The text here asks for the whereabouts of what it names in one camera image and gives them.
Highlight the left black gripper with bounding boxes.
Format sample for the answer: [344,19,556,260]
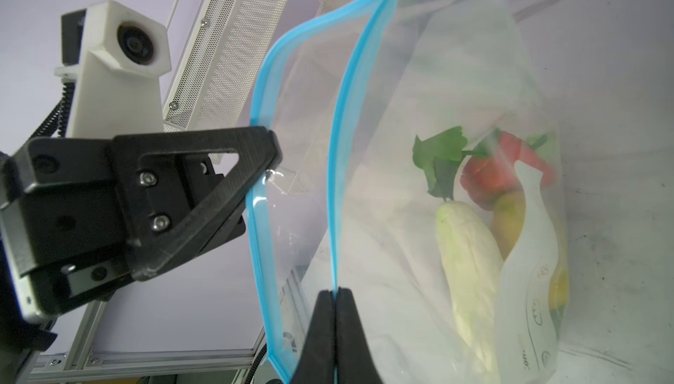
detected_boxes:
[1,126,282,324]

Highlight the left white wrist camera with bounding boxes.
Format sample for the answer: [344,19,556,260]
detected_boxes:
[54,1,171,139]

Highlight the yellow toy lemon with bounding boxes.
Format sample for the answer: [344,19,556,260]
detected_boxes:
[490,190,570,333]

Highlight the red toy pepper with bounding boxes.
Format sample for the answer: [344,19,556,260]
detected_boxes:
[460,129,556,211]

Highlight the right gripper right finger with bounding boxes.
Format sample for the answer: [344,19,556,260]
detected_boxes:
[335,287,383,384]

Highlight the green toy leafy vegetable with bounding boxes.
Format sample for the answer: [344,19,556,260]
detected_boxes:
[412,126,468,201]

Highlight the white mesh upper shelf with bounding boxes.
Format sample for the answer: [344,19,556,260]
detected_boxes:
[163,0,288,132]

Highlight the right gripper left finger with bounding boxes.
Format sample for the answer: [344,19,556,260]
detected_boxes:
[290,290,336,384]

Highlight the white toy radish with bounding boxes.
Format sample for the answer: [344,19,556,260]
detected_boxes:
[435,201,504,380]

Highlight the black corrugated cable left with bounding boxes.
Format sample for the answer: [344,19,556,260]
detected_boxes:
[28,80,77,140]

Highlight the clear zip bag blue zipper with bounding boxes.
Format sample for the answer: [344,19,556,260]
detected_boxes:
[247,0,564,383]

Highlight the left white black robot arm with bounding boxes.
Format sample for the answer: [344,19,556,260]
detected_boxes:
[1,126,282,383]

